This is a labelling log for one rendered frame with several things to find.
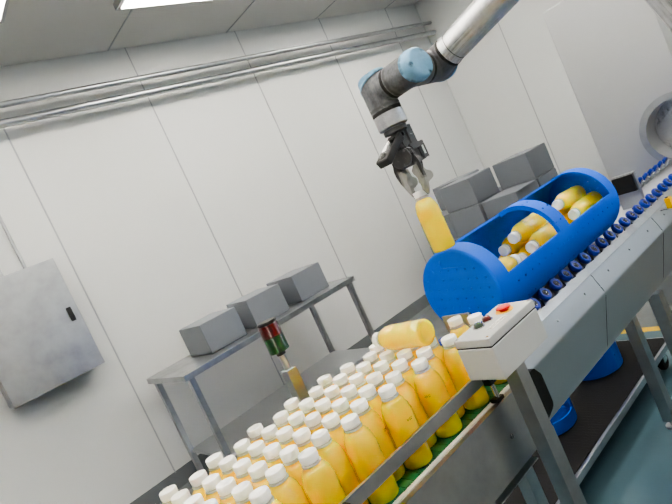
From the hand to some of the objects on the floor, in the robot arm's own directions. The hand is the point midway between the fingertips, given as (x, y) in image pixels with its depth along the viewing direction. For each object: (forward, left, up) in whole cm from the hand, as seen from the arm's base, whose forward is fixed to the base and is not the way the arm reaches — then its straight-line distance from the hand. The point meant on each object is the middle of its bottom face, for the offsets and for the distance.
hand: (419, 193), depth 161 cm
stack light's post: (+41, +36, -143) cm, 153 cm away
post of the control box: (-24, +17, -143) cm, 146 cm away
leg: (+12, -10, -142) cm, 142 cm away
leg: (-1, -108, -138) cm, 175 cm away
